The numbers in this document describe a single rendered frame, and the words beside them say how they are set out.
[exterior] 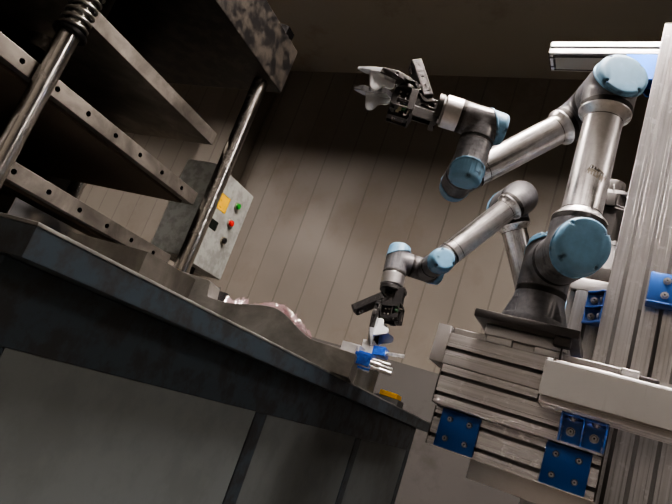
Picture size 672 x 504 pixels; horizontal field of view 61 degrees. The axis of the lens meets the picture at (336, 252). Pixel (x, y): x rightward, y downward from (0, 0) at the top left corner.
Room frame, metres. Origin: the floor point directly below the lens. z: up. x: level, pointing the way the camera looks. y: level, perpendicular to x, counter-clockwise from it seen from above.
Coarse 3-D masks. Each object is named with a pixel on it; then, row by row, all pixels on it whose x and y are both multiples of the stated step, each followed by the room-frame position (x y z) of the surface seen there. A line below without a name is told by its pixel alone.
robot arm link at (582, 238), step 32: (608, 64) 1.09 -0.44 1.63; (640, 64) 1.10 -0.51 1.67; (576, 96) 1.21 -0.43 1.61; (608, 96) 1.10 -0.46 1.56; (608, 128) 1.11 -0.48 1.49; (576, 160) 1.15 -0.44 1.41; (608, 160) 1.12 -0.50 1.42; (576, 192) 1.13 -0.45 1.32; (576, 224) 1.09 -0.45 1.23; (544, 256) 1.17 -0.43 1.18; (576, 256) 1.09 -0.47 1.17; (608, 256) 1.09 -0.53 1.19
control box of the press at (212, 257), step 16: (192, 160) 2.21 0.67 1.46; (192, 176) 2.20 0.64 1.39; (208, 176) 2.16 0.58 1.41; (224, 192) 2.24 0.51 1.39; (240, 192) 2.33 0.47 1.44; (176, 208) 2.20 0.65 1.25; (192, 208) 2.17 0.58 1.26; (224, 208) 2.28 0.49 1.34; (240, 208) 2.34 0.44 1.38; (160, 224) 2.22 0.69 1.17; (176, 224) 2.19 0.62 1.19; (224, 224) 2.31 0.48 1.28; (240, 224) 2.41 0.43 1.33; (160, 240) 2.20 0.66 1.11; (176, 240) 2.17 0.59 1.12; (208, 240) 2.26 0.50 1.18; (224, 240) 2.33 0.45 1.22; (176, 256) 2.20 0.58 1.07; (208, 256) 2.30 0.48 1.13; (224, 256) 2.39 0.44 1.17; (192, 272) 2.33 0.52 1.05; (208, 272) 2.34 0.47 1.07
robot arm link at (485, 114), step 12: (468, 108) 1.14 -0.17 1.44; (480, 108) 1.14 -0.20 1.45; (492, 108) 1.15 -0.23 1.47; (468, 120) 1.15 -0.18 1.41; (480, 120) 1.14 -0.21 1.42; (492, 120) 1.14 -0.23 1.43; (504, 120) 1.14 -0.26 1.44; (456, 132) 1.20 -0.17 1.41; (480, 132) 1.14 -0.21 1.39; (492, 132) 1.15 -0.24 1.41; (504, 132) 1.15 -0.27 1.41; (492, 144) 1.18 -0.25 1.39
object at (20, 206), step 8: (0, 200) 1.47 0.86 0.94; (8, 200) 1.46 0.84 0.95; (16, 200) 1.46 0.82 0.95; (0, 208) 1.47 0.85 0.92; (8, 208) 1.46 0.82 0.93; (16, 208) 1.47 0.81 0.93; (24, 208) 1.48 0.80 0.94; (32, 208) 1.50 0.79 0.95; (24, 216) 1.49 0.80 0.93; (32, 216) 1.51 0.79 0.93; (40, 216) 1.53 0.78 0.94; (48, 216) 1.55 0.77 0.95; (48, 224) 1.56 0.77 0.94; (56, 224) 1.58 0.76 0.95; (64, 224) 1.60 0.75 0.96; (64, 232) 1.61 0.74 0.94; (80, 232) 1.66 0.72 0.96
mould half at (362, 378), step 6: (360, 372) 1.68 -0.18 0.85; (366, 372) 1.72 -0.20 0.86; (372, 372) 1.77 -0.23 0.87; (378, 372) 1.82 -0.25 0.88; (360, 378) 1.69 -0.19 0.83; (366, 378) 1.74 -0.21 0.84; (372, 378) 1.79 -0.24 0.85; (360, 384) 1.71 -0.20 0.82; (366, 384) 1.75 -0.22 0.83; (372, 384) 1.80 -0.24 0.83; (372, 390) 1.82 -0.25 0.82
